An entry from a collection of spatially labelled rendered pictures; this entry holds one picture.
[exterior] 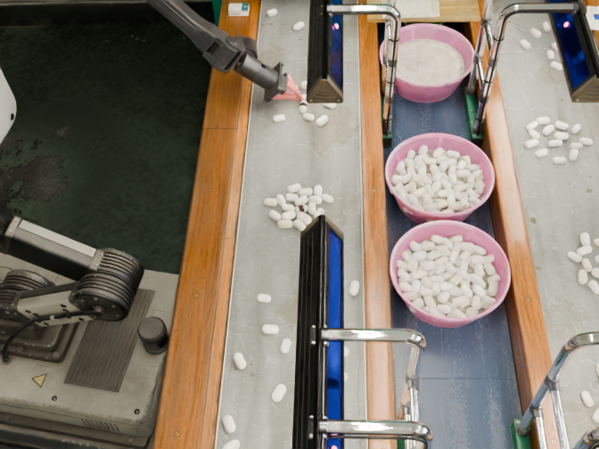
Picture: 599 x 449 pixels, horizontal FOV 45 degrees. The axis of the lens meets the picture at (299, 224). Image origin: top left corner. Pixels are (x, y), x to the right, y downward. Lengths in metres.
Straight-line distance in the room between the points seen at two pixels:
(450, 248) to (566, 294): 0.27
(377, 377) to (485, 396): 0.25
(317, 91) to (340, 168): 0.35
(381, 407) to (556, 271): 0.53
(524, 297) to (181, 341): 0.75
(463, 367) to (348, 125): 0.71
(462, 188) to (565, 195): 0.25
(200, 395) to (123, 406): 0.39
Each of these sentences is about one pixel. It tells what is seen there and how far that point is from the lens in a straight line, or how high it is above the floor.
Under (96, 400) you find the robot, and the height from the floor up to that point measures 0.47.
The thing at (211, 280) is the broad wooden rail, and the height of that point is 0.76.
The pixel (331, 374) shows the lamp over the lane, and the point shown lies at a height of 1.09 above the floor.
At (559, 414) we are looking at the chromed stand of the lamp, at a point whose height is 0.97.
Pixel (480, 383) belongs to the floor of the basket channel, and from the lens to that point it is 1.63.
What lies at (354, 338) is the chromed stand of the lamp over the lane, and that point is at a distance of 1.15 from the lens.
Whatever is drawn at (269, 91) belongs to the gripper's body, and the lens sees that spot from 1.95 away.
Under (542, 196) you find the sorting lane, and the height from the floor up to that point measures 0.74.
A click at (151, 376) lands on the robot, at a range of 1.88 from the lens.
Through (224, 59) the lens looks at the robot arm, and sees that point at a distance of 1.89.
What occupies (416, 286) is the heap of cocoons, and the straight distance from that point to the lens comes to 1.65.
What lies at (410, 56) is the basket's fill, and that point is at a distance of 2.16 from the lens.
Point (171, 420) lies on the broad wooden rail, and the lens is 1.51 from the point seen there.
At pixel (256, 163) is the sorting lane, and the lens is 1.87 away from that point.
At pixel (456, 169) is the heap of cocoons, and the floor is 0.74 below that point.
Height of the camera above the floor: 2.14
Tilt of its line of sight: 54 degrees down
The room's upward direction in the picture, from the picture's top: 3 degrees counter-clockwise
